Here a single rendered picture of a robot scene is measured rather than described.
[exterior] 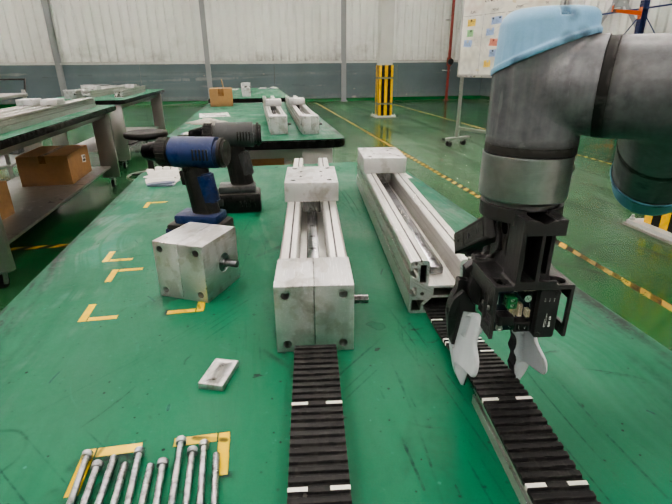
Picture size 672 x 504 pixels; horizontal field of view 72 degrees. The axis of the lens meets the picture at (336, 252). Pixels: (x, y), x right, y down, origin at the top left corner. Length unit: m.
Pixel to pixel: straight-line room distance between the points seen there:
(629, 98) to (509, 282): 0.16
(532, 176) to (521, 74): 0.08
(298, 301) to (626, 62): 0.40
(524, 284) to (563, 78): 0.16
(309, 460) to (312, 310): 0.21
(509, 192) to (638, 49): 0.13
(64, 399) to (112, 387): 0.05
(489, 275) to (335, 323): 0.23
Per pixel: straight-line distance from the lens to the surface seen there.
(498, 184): 0.42
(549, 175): 0.41
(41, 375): 0.68
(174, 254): 0.75
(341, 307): 0.58
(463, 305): 0.49
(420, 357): 0.61
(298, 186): 0.95
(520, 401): 0.52
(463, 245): 0.53
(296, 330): 0.60
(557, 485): 0.45
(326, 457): 0.43
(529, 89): 0.40
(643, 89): 0.39
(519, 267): 0.42
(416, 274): 0.69
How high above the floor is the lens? 1.13
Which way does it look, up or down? 22 degrees down
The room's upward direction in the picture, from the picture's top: straight up
